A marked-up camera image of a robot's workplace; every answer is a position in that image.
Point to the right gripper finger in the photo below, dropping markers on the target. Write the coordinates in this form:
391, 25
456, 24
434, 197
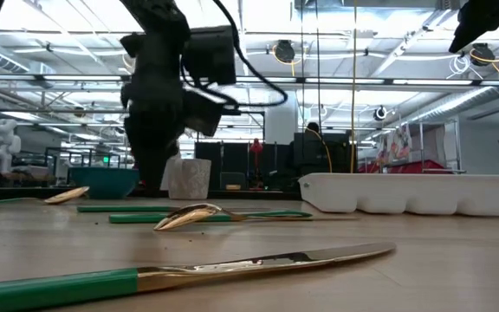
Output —
464, 37

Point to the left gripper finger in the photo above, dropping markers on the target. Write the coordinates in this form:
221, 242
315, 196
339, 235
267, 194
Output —
156, 151

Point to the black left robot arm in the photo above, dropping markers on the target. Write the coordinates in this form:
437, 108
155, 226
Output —
158, 17

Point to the grey patterned mug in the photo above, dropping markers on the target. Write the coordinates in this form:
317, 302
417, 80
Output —
191, 180

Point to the green exit sign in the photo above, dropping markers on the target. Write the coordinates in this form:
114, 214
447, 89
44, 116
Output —
106, 160

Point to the teal bowl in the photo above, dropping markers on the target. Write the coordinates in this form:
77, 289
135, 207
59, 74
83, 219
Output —
102, 182

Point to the linked strip light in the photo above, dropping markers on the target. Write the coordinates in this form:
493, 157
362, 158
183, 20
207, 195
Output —
80, 78

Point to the black partition panels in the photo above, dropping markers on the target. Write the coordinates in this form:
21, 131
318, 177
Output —
232, 160

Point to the red lamp on stand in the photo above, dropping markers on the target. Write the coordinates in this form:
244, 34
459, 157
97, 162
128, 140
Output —
256, 147

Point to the black pipe rack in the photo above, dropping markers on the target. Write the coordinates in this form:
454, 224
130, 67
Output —
249, 112

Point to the white robot figure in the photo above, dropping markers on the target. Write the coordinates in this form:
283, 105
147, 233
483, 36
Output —
2, 143

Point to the person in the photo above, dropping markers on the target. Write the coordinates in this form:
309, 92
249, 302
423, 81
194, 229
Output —
313, 127

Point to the white cutlery organizer tray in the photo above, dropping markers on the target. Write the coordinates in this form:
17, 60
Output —
405, 195

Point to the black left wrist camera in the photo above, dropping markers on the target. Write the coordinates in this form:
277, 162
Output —
202, 112

